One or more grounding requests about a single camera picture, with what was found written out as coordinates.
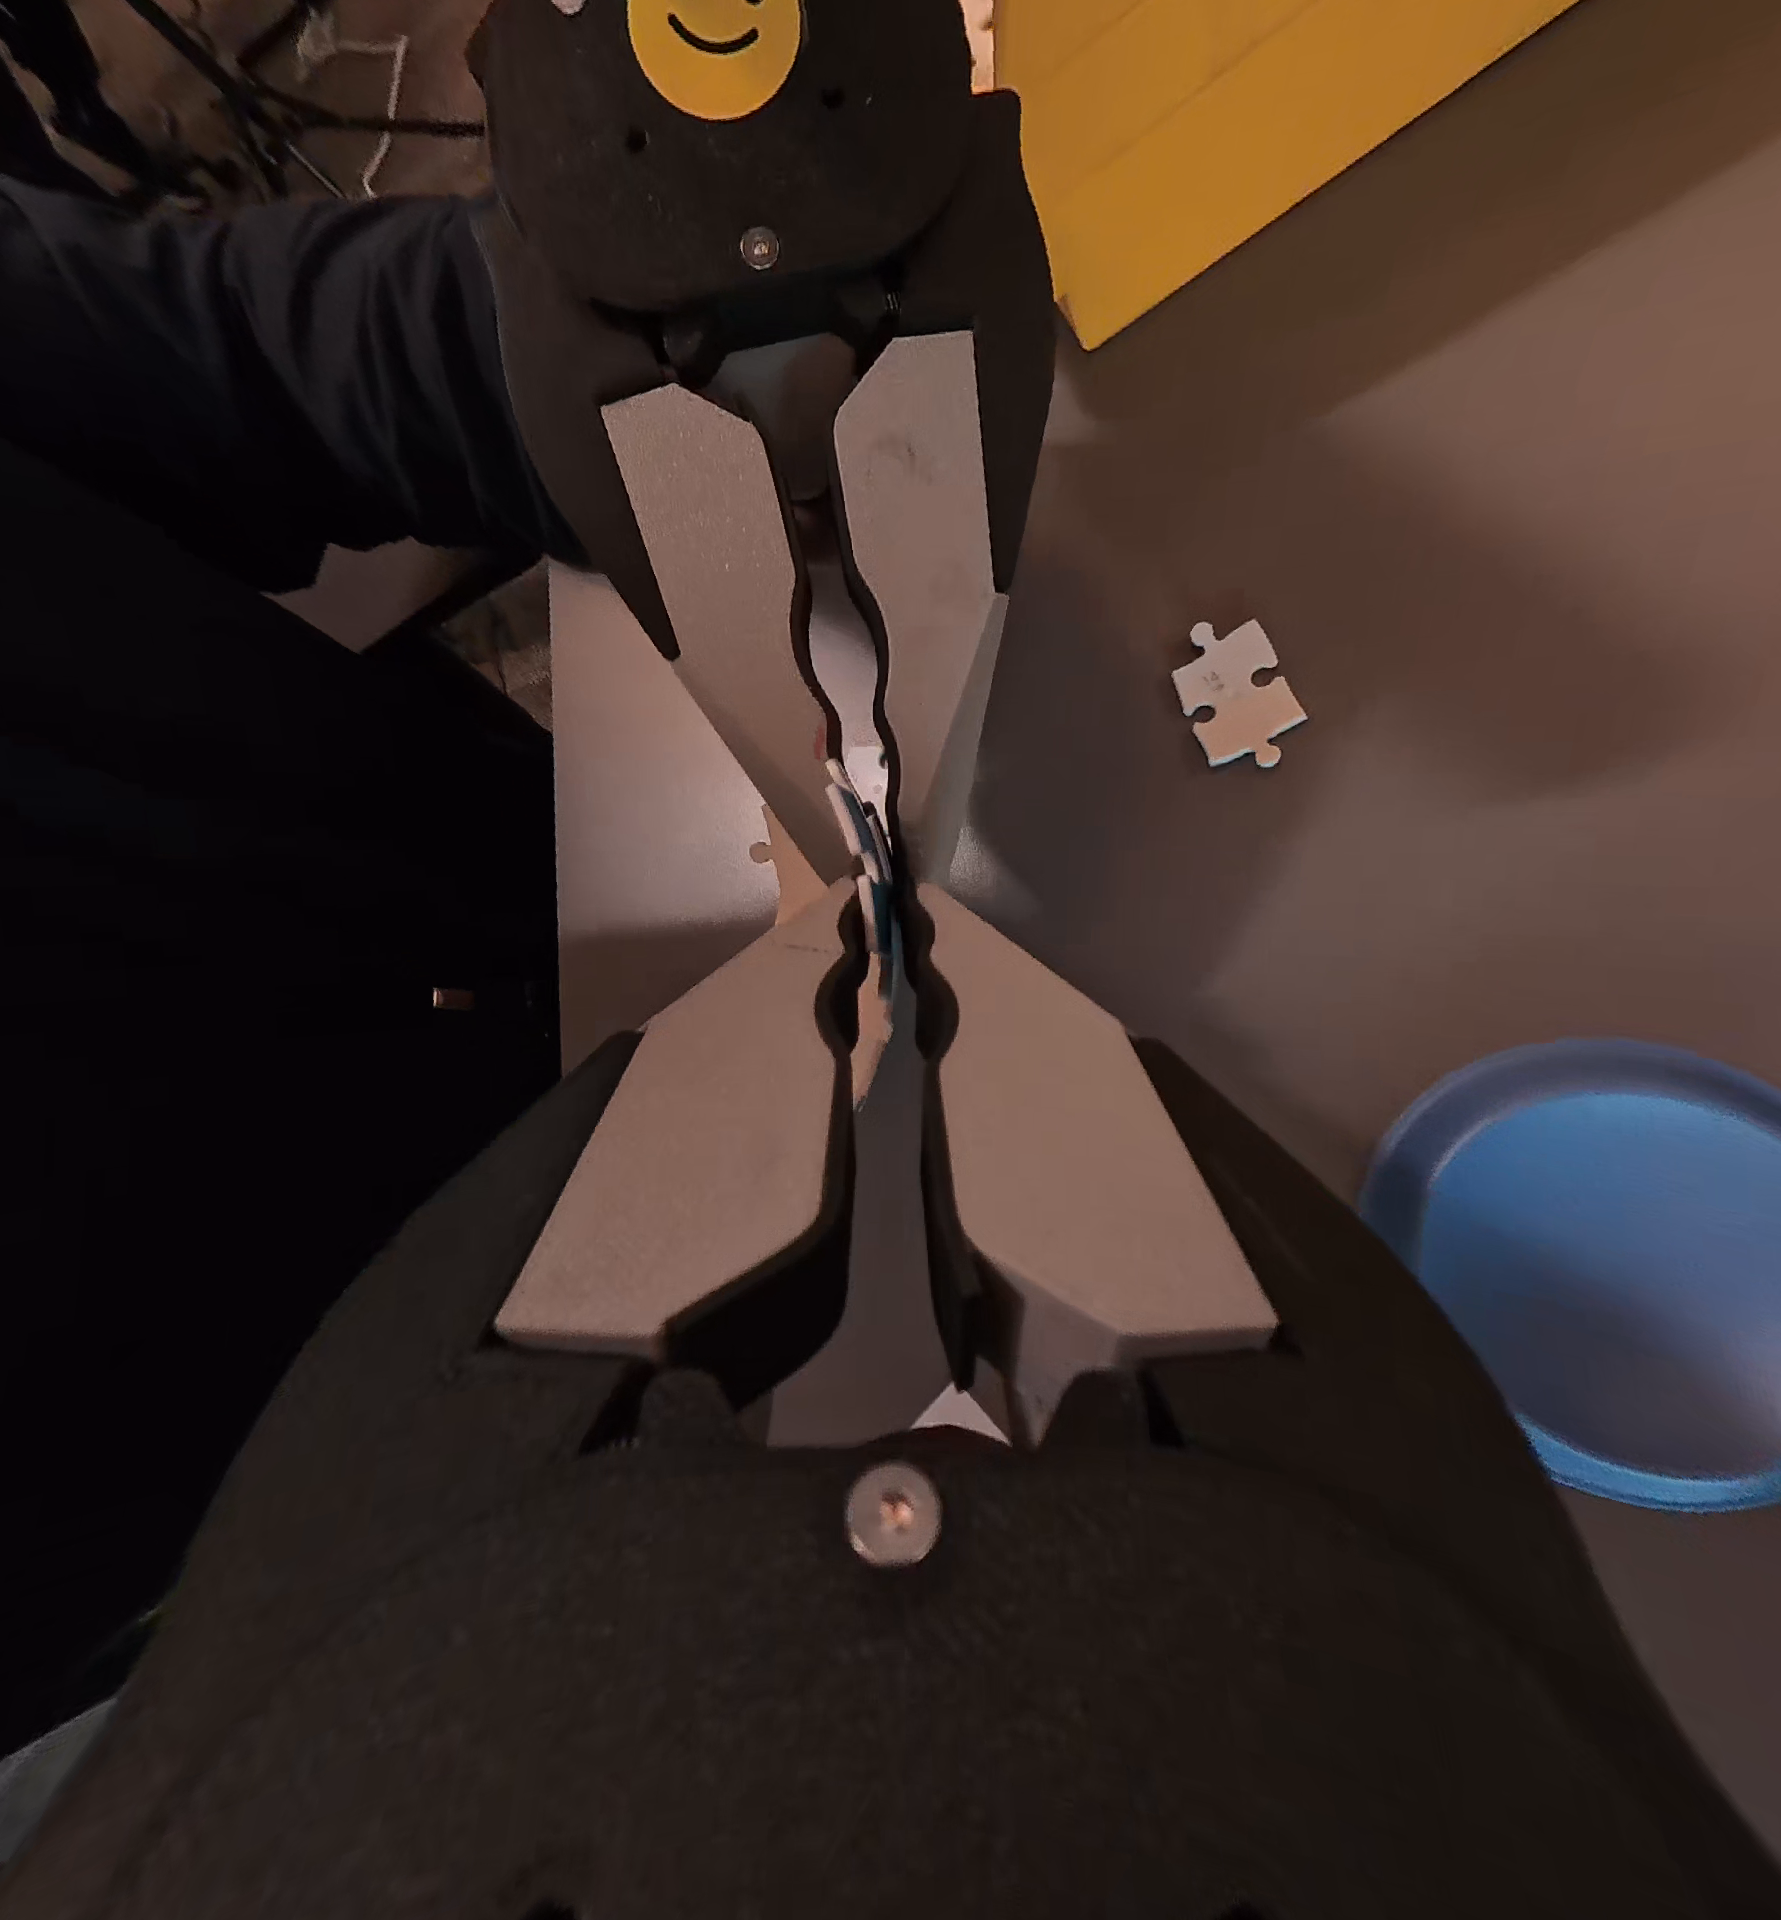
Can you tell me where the assembled curved puzzle section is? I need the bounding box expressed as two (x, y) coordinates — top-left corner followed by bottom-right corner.
(747, 751), (922, 1103)

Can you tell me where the yellow plastic bin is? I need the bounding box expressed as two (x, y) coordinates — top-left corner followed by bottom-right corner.
(988, 0), (1582, 352)

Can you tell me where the single white puzzle piece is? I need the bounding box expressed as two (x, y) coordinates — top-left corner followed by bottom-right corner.
(1173, 617), (1309, 770)

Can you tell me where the person's left forearm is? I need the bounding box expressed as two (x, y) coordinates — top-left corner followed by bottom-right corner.
(0, 173), (594, 596)

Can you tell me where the blue round ball stand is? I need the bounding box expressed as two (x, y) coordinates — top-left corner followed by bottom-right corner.
(1358, 1039), (1781, 1514)

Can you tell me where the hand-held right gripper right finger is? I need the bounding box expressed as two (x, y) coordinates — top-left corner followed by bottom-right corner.
(897, 881), (1277, 1444)

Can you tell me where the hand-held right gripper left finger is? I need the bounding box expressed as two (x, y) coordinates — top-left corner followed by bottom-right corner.
(496, 881), (892, 1415)

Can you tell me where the white folded leaflet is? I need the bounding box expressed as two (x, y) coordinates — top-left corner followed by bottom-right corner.
(904, 1382), (1010, 1449)

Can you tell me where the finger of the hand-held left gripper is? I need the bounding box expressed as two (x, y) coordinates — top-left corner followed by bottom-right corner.
(831, 330), (1019, 890)
(600, 337), (855, 890)

